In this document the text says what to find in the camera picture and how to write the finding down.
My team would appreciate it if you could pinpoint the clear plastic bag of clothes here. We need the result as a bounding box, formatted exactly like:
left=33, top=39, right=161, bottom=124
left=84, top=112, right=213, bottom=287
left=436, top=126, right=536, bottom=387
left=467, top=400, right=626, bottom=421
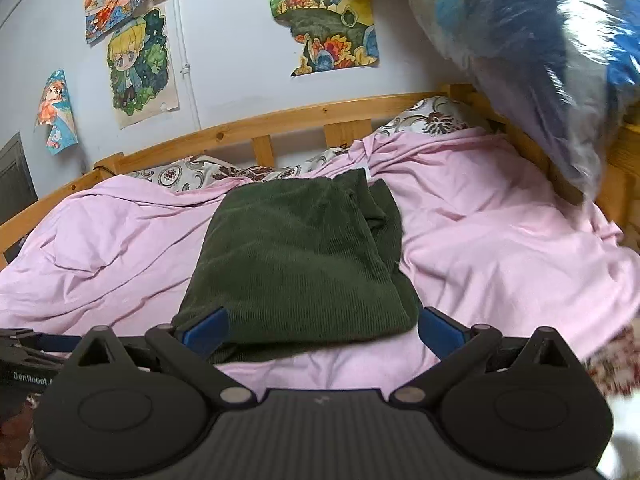
left=345, top=0, right=640, bottom=206

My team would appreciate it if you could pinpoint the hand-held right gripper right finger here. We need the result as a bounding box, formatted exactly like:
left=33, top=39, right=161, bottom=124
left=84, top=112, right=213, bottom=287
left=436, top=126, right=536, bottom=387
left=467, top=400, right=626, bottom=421
left=390, top=306, right=584, bottom=406

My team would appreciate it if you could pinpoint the dark green corduroy shirt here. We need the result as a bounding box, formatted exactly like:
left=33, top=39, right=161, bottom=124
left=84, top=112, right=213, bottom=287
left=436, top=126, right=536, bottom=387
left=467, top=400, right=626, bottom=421
left=172, top=169, right=422, bottom=362

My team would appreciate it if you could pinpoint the blond cartoon character poster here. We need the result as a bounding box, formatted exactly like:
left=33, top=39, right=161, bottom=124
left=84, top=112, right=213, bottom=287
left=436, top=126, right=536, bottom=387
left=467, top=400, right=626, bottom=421
left=106, top=7, right=180, bottom=130

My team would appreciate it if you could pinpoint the dark grey door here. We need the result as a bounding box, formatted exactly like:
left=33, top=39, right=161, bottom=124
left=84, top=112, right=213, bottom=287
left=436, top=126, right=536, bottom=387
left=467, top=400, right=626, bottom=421
left=0, top=132, right=40, bottom=221

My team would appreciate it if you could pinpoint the floral patterned bed sheet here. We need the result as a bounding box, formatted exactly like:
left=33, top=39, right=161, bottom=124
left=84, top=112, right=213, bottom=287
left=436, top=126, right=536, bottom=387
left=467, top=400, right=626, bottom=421
left=0, top=96, right=640, bottom=480

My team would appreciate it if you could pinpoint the curled cartoon girl poster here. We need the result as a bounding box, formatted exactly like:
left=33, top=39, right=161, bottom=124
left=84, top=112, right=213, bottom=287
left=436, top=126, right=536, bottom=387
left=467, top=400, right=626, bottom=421
left=34, top=69, right=80, bottom=156

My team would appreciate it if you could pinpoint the white wall pipe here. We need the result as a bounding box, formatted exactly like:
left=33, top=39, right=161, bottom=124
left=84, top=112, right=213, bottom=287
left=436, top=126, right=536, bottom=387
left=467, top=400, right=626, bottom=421
left=171, top=0, right=202, bottom=131

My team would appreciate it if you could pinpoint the wooden bed frame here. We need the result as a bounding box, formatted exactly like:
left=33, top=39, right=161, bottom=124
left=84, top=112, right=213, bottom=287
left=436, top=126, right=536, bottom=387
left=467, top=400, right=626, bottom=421
left=0, top=82, right=640, bottom=271

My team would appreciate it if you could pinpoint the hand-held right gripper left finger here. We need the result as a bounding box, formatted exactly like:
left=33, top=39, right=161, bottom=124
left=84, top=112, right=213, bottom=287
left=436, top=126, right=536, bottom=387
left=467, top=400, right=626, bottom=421
left=65, top=307, right=254, bottom=406

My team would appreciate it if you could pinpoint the pink blanket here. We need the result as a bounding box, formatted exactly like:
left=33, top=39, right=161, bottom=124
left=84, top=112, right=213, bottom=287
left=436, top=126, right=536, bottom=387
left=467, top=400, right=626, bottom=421
left=0, top=127, right=640, bottom=396

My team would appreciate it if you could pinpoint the orange haired cartoon girl poster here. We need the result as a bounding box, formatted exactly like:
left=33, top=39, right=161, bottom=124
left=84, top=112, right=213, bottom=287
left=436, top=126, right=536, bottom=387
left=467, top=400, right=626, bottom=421
left=84, top=0, right=150, bottom=45

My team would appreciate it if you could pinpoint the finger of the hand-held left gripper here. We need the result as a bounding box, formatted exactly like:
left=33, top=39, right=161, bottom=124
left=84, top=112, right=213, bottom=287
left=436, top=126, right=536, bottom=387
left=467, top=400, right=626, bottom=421
left=0, top=328, right=85, bottom=357

